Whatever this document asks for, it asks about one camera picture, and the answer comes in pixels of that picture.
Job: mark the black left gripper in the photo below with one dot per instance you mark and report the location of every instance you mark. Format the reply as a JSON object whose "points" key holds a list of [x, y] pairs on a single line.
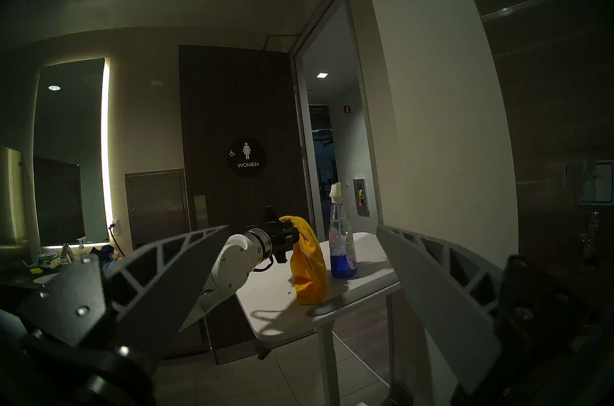
{"points": [[283, 237]]}

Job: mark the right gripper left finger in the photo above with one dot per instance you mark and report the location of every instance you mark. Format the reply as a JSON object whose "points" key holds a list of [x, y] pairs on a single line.
{"points": [[153, 285]]}

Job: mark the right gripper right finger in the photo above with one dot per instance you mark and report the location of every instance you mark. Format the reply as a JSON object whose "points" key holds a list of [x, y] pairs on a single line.
{"points": [[446, 290]]}

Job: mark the yellow microfibre cloth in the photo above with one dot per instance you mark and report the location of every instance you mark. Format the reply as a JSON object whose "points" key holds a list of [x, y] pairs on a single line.
{"points": [[309, 266]]}

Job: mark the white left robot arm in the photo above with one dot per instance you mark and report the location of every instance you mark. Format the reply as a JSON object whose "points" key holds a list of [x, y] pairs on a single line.
{"points": [[235, 266]]}

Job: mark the clear spray bottle blue liquid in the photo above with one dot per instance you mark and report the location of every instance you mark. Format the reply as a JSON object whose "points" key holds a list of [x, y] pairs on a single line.
{"points": [[341, 246]]}

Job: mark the metal door push plate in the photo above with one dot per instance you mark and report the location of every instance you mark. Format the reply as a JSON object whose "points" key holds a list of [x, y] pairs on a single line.
{"points": [[201, 210]]}

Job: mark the round black women sign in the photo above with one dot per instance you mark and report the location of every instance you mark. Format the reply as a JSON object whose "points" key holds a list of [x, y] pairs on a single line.
{"points": [[246, 157]]}

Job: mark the colourful counter clutter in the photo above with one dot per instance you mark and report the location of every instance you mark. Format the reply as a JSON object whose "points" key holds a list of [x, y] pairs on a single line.
{"points": [[48, 261]]}

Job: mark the dark wooden restroom door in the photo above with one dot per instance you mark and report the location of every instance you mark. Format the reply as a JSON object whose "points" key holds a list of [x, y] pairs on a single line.
{"points": [[230, 112]]}

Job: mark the metal dispenser lever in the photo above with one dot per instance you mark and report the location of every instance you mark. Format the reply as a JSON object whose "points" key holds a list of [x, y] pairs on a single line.
{"points": [[590, 237]]}

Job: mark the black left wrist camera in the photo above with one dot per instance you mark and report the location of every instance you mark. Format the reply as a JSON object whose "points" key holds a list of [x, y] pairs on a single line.
{"points": [[270, 214]]}

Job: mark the white wall outlet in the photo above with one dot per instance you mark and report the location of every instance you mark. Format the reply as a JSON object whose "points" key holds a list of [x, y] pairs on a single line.
{"points": [[115, 227]]}

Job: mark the recessed steel wall panel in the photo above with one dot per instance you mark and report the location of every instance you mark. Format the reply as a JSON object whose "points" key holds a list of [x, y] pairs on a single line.
{"points": [[156, 208]]}

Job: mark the white table leg frame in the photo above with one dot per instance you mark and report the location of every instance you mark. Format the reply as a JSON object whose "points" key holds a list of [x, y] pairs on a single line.
{"points": [[331, 362]]}

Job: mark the backlit wall mirror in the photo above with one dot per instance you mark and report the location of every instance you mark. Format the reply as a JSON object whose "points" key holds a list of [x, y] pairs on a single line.
{"points": [[72, 150]]}

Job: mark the stainless steel wall dispenser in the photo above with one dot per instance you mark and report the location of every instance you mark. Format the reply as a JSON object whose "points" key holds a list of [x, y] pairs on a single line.
{"points": [[561, 98]]}

